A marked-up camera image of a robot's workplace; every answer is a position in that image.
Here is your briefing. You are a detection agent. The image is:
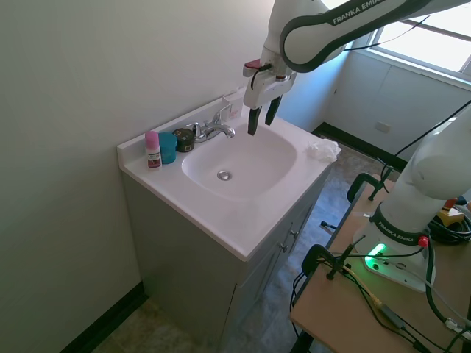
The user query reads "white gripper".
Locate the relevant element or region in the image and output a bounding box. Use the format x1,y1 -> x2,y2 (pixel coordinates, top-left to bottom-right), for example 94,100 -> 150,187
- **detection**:
243,68 -> 297,137

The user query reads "white tissue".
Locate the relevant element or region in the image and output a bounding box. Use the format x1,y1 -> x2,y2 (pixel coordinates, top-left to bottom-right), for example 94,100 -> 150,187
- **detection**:
303,138 -> 342,163

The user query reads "chrome sink faucet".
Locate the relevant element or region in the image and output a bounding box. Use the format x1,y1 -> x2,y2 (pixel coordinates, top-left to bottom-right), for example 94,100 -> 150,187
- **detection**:
186,104 -> 236,144

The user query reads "white sink basin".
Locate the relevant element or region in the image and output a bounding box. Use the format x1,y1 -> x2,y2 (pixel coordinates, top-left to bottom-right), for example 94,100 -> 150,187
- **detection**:
116,101 -> 342,263

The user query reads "dark round tin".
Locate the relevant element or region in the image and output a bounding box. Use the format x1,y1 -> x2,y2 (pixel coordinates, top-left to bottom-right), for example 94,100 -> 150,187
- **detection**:
171,126 -> 196,154

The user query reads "teal plastic cup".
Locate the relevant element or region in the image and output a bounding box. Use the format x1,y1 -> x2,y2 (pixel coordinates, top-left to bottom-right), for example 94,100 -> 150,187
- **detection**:
158,132 -> 179,165

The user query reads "pink-capped white bottle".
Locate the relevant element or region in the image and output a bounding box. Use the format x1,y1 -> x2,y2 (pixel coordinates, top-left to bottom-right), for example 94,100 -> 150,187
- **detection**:
144,131 -> 163,171

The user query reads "black C-clamp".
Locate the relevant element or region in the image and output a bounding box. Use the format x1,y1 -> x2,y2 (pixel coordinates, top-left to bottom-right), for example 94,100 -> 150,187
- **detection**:
347,164 -> 399,202
301,243 -> 364,282

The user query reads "grey vanity cabinet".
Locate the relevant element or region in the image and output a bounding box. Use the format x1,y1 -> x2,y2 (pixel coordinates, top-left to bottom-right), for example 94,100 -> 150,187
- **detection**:
121,161 -> 334,353

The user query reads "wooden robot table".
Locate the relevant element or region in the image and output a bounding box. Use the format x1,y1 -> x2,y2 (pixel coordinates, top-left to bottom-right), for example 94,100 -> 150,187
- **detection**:
289,182 -> 471,353

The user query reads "yellow emergency stop box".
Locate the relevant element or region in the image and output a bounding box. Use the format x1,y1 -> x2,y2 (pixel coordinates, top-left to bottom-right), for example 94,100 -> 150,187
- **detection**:
439,196 -> 471,232

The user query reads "red-topped wrist camera box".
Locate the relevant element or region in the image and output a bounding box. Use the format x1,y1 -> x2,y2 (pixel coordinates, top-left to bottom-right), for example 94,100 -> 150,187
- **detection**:
242,60 -> 274,78

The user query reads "window with white frame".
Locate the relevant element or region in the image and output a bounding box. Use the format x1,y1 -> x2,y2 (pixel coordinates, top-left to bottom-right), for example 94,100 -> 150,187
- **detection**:
362,0 -> 471,88

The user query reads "black cable bundle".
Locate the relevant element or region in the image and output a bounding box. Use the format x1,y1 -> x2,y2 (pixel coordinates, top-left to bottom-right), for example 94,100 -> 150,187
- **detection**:
426,209 -> 471,246

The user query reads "black cable adapter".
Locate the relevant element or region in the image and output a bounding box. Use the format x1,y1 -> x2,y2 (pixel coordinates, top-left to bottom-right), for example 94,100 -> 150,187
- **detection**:
380,304 -> 406,330

